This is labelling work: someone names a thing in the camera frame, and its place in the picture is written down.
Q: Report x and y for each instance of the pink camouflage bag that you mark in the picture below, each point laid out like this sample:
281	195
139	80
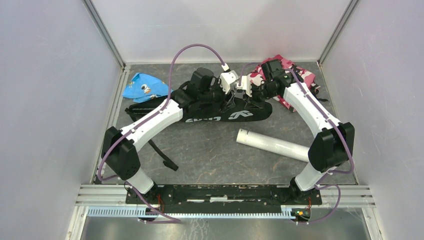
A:
285	72

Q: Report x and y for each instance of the black racket bag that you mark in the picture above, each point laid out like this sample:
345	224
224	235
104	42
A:
232	112

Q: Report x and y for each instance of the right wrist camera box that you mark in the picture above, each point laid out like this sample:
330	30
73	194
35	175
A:
244	86

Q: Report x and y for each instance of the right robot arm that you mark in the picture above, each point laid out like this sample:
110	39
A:
333	140

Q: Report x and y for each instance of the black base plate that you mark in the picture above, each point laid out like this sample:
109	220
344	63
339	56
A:
229	199

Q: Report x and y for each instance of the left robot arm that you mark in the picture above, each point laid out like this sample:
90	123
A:
121	146

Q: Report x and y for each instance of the blue cloth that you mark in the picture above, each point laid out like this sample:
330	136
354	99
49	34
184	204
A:
144	87

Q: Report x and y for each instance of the white slotted cable duct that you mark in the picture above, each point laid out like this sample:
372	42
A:
217	210

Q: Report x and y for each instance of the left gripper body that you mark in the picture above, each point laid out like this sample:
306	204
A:
214	96

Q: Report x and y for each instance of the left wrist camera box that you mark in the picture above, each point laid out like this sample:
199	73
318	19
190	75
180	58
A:
228	80

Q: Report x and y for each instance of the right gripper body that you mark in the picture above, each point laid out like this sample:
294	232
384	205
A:
262	92

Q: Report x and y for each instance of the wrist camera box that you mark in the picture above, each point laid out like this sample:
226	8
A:
244	86
228	80

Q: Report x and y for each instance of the white shuttlecock tube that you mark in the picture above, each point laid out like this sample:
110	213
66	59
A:
273	145

